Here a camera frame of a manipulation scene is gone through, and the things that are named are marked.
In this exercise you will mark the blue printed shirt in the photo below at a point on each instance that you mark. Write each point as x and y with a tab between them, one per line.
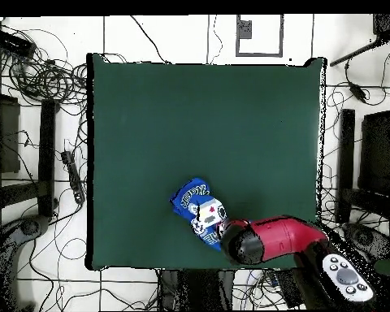
185	201

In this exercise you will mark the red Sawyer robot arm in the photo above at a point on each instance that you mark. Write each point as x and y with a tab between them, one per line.
286	237

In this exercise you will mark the dark flat panel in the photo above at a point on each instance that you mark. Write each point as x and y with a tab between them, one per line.
8	136
377	152

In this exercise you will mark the dark green table cloth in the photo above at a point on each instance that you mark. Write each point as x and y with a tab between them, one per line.
182	130

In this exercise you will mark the black power strip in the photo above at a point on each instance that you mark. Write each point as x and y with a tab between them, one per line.
286	289
73	175

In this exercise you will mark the black upright bar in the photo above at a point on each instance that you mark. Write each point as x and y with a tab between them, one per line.
47	156
347	146

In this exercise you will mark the small grey square plate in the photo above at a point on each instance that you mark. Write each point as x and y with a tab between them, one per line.
245	30

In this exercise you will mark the black round stand base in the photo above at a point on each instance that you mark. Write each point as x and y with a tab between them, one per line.
365	239
31	227

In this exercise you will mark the black power adapter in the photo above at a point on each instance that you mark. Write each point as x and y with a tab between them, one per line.
358	92

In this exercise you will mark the black slanted rod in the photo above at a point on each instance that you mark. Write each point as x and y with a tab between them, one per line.
354	55

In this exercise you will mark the black electronics box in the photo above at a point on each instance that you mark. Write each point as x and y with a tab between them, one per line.
13	43

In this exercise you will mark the black corner equipment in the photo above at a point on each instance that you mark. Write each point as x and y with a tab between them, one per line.
388	26

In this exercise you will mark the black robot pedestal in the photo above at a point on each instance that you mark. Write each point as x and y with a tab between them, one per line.
198	289

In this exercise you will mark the grey rectangular floor frame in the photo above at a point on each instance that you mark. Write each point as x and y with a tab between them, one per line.
281	35

